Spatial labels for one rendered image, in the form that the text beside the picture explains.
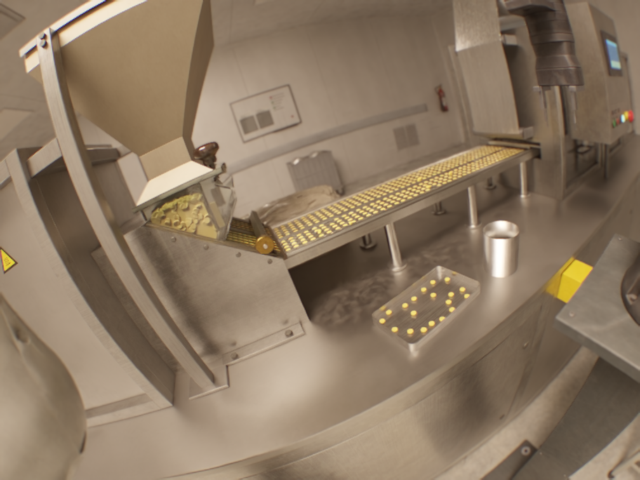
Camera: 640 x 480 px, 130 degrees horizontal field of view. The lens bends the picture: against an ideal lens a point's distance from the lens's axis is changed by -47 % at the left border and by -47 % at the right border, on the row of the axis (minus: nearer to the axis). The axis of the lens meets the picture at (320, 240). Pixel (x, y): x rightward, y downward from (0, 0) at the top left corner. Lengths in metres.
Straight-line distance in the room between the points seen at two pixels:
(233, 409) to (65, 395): 0.36
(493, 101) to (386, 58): 4.36
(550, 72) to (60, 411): 0.63
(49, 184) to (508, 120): 1.12
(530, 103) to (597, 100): 0.22
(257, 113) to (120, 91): 3.86
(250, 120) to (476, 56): 3.67
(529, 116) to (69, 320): 1.25
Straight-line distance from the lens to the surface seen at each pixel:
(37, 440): 0.21
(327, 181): 3.99
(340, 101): 4.68
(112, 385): 0.67
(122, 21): 0.53
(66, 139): 0.48
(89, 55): 0.54
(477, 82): 1.01
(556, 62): 0.49
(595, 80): 0.94
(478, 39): 1.00
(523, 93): 0.99
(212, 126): 4.30
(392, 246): 0.66
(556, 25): 0.48
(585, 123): 0.97
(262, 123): 4.31
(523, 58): 0.97
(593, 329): 0.38
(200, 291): 0.55
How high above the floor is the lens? 1.18
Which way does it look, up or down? 24 degrees down
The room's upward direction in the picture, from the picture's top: 19 degrees counter-clockwise
